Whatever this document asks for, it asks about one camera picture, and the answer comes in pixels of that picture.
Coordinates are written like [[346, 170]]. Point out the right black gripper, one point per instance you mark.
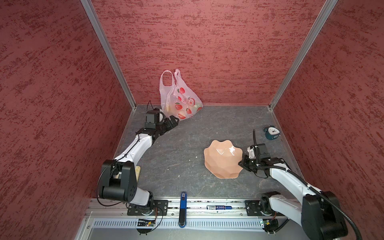
[[243, 163]]

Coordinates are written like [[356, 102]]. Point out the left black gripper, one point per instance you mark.
[[169, 125]]

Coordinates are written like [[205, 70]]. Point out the pink fruit-print plastic bag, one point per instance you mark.
[[178, 99]]

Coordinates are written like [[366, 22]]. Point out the pink scalloped plastic bowl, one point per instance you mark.
[[222, 159]]

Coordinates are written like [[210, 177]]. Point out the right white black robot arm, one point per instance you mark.
[[318, 213]]

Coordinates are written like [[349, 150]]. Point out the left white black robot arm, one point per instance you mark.
[[118, 178]]

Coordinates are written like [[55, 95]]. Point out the small teal alarm clock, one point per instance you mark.
[[271, 132]]

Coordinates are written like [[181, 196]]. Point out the yellow calculator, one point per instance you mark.
[[137, 172]]

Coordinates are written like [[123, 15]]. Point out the right small circuit board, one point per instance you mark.
[[270, 226]]

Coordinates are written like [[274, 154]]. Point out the small circuit board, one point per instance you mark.
[[146, 223], [270, 226]]

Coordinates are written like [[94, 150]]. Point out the blue marker pen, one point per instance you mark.
[[218, 207]]

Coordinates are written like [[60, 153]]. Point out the blue black handheld tool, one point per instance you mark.
[[183, 210]]

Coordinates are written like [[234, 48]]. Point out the left small circuit board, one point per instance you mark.
[[146, 223]]

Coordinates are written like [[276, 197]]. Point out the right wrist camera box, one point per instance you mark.
[[258, 152]]

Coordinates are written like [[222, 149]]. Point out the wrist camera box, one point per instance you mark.
[[154, 117], [258, 152]]

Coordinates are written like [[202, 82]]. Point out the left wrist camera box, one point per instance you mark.
[[154, 117]]

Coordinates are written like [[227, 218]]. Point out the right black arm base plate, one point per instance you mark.
[[260, 208]]

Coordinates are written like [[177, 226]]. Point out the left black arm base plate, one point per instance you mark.
[[155, 208]]

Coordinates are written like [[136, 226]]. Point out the aluminium front rail frame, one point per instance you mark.
[[107, 215]]

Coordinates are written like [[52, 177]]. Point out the left aluminium corner post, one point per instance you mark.
[[97, 26]]

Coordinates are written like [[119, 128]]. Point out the aluminium corner post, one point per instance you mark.
[[97, 26], [317, 26]]

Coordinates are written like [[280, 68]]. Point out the right aluminium corner post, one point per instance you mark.
[[317, 26]]

